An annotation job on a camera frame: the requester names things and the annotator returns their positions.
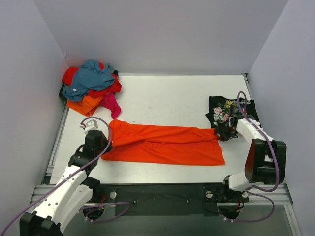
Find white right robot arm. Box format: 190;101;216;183
215;112;287;201

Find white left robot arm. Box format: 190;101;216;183
19;130;112;236

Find black floral t-shirt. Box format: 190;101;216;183
205;96;259;128

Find light orange t-shirt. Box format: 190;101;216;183
67;95;103;117

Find pink t-shirt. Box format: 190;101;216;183
99;92;122;119

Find blue t-shirt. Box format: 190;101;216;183
63;60;115;102

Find red t-shirt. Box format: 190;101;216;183
62;62;122;98

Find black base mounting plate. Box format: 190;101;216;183
83;183;249;220

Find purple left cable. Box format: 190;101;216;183
0;117;131;236

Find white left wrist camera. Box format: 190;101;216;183
80;119;98;135

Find aluminium front rail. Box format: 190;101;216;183
30;183;293;205

